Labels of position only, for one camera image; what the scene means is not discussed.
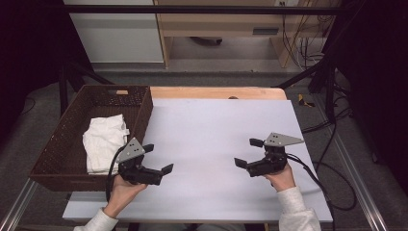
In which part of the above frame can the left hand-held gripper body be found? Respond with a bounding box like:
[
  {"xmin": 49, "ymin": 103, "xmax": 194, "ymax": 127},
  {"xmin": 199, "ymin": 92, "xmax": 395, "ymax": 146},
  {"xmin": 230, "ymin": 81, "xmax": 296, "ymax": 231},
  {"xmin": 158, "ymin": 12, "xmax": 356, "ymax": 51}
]
[{"xmin": 115, "ymin": 137, "xmax": 165, "ymax": 187}]

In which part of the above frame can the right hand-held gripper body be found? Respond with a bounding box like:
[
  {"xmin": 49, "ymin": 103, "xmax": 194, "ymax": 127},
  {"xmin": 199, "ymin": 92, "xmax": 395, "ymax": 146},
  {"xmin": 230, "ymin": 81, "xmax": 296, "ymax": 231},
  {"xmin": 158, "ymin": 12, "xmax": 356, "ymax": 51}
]
[{"xmin": 247, "ymin": 132, "xmax": 305, "ymax": 178}]

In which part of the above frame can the white cloth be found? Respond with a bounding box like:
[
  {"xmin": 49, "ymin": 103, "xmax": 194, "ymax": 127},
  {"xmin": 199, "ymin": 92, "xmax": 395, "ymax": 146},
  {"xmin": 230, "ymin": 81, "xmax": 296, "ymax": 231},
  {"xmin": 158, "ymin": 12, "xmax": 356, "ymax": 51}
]
[{"xmin": 82, "ymin": 113, "xmax": 131, "ymax": 176}]

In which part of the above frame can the brown woven basket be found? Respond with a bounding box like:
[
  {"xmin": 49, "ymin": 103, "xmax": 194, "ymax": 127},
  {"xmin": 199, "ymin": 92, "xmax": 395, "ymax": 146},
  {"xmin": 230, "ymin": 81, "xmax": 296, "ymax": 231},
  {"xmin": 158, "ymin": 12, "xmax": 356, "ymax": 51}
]
[{"xmin": 29, "ymin": 84, "xmax": 155, "ymax": 193}]

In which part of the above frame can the person's right hand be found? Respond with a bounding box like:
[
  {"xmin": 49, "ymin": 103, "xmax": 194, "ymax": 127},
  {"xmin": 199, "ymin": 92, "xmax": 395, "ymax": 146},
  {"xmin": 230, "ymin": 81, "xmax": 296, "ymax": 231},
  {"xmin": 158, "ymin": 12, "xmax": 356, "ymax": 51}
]
[{"xmin": 263, "ymin": 162, "xmax": 297, "ymax": 193}]

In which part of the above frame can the person's left hand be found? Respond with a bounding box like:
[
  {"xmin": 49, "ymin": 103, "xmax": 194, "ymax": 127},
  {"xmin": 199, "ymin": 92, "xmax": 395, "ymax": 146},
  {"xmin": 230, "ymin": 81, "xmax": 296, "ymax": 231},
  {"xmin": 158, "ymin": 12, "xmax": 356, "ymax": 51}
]
[{"xmin": 102, "ymin": 173, "xmax": 149, "ymax": 219}]

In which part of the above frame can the pale lilac table mat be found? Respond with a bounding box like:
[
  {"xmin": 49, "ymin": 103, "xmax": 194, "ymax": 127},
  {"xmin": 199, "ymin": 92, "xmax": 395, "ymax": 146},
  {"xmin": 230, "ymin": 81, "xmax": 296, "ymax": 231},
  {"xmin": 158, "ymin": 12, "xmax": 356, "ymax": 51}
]
[{"xmin": 62, "ymin": 97, "xmax": 334, "ymax": 224}]

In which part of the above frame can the yellow and black tape scrap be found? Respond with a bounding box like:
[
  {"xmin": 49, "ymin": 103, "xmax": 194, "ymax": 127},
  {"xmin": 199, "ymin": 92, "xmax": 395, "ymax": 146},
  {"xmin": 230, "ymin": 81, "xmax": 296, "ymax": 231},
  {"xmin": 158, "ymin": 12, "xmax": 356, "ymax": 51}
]
[{"xmin": 296, "ymin": 92, "xmax": 317, "ymax": 109}]

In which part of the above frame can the black metal stand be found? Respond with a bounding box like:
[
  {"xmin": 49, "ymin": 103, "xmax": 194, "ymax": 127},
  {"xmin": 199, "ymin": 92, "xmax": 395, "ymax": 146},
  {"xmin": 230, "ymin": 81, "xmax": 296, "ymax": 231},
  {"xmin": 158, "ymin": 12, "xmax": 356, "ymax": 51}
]
[
  {"xmin": 271, "ymin": 57, "xmax": 339, "ymax": 125},
  {"xmin": 58, "ymin": 60, "xmax": 115, "ymax": 116}
]

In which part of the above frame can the white cabinet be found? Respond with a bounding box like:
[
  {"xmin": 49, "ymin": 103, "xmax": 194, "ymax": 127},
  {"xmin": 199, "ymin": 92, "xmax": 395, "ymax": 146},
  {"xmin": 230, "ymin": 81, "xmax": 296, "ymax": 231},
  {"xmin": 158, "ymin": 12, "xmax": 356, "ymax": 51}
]
[{"xmin": 63, "ymin": 0, "xmax": 165, "ymax": 64}]

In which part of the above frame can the light wooden desk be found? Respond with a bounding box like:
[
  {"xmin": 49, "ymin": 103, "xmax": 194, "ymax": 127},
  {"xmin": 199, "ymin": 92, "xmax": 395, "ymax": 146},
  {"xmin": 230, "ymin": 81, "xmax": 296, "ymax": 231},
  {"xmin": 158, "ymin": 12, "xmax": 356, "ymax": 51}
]
[{"xmin": 152, "ymin": 0, "xmax": 342, "ymax": 69}]

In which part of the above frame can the dark curtain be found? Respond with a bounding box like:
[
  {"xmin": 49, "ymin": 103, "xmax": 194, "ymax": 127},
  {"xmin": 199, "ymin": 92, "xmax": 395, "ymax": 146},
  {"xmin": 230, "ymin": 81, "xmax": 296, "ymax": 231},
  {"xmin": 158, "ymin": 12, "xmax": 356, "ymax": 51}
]
[
  {"xmin": 0, "ymin": 0, "xmax": 94, "ymax": 143},
  {"xmin": 321, "ymin": 0, "xmax": 408, "ymax": 189}
]

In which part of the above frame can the black horizontal bar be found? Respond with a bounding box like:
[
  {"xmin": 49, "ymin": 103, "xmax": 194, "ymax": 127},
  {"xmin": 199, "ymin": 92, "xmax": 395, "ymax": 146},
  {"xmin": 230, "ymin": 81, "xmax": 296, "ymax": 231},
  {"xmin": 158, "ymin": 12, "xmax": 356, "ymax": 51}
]
[{"xmin": 43, "ymin": 4, "xmax": 351, "ymax": 15}]

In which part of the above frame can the left hand-held gripper cable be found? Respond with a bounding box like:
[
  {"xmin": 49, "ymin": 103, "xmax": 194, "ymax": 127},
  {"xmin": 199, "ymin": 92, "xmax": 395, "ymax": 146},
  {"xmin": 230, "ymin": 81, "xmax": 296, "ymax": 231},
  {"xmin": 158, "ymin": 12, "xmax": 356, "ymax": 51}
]
[{"xmin": 105, "ymin": 144, "xmax": 128, "ymax": 203}]

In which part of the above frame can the hand-held gripper cable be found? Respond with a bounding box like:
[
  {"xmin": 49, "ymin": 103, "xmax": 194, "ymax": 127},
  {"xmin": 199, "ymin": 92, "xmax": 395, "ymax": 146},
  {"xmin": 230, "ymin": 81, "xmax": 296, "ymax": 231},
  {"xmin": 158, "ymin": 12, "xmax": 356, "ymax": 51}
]
[
  {"xmin": 105, "ymin": 144, "xmax": 128, "ymax": 203},
  {"xmin": 286, "ymin": 152, "xmax": 337, "ymax": 231}
]

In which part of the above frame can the right hand-held gripper cable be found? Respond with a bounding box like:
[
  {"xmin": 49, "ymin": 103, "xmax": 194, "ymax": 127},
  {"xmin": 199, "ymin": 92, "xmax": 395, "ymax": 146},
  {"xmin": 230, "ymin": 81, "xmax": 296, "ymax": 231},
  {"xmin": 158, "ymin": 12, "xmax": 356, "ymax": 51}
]
[{"xmin": 286, "ymin": 152, "xmax": 337, "ymax": 231}]

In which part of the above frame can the black floor cable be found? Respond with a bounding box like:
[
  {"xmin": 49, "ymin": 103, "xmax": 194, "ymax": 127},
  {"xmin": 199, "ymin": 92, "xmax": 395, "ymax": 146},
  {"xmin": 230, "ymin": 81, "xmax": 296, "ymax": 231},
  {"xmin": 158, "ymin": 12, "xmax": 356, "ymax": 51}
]
[{"xmin": 300, "ymin": 107, "xmax": 358, "ymax": 212}]

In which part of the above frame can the metal frame rail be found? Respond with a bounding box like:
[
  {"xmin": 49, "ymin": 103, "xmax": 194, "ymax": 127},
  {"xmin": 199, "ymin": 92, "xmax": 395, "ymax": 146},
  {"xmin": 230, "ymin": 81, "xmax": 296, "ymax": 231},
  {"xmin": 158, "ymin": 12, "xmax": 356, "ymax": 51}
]
[
  {"xmin": 0, "ymin": 177, "xmax": 39, "ymax": 231},
  {"xmin": 311, "ymin": 95, "xmax": 390, "ymax": 231}
]

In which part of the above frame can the bundle of hanging cables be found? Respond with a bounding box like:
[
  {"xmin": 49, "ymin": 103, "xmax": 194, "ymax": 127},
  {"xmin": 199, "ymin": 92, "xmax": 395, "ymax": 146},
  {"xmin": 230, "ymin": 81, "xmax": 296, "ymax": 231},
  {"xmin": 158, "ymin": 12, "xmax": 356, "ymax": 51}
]
[{"xmin": 281, "ymin": 13, "xmax": 335, "ymax": 70}]

